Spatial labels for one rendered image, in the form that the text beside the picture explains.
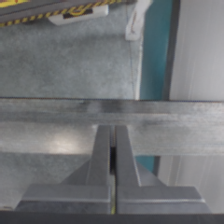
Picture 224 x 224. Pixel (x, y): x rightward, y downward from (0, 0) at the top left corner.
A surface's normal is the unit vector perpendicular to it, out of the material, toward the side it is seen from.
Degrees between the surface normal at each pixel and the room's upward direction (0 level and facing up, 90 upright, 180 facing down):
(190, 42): 0
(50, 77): 0
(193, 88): 0
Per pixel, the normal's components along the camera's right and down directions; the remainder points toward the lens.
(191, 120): 0.02, -0.84
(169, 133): 0.00, 0.30
